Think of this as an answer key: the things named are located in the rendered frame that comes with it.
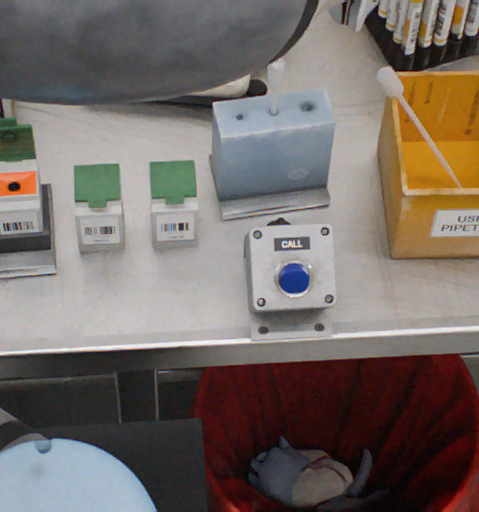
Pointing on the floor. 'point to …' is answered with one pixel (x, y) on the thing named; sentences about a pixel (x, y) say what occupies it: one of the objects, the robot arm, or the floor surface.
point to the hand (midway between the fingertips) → (348, 5)
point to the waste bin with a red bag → (347, 427)
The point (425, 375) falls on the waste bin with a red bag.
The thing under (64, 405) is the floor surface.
